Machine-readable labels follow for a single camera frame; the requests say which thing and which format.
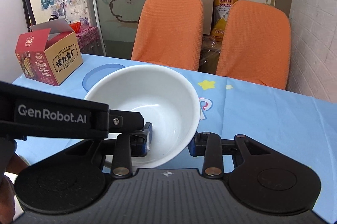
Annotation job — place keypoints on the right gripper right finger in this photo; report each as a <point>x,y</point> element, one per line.
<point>244,150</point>

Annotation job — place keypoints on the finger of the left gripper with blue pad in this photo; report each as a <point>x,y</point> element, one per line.
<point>125,121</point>

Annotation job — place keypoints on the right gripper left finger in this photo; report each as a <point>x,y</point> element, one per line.
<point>126,146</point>

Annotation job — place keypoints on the blue plastic bowl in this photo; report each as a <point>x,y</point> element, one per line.
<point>96,74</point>

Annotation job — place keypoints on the white ceramic bowl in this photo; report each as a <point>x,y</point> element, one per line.
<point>164,97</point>

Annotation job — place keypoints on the person's left hand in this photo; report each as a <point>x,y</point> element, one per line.
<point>15,166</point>

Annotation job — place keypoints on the blue cartoon tablecloth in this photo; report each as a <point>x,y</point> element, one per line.
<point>301,127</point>

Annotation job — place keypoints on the red cracker cardboard box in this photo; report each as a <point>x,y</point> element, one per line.
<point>49,52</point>

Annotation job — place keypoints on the left orange chair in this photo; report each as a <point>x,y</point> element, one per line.
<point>170,33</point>

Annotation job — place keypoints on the orange chair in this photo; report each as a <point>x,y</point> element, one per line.
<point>256,45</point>
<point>170,33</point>

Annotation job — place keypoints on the right orange chair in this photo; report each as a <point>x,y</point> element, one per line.
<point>256,45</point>

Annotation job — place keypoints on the yellow snack package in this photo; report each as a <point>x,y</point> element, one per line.
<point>220,15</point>

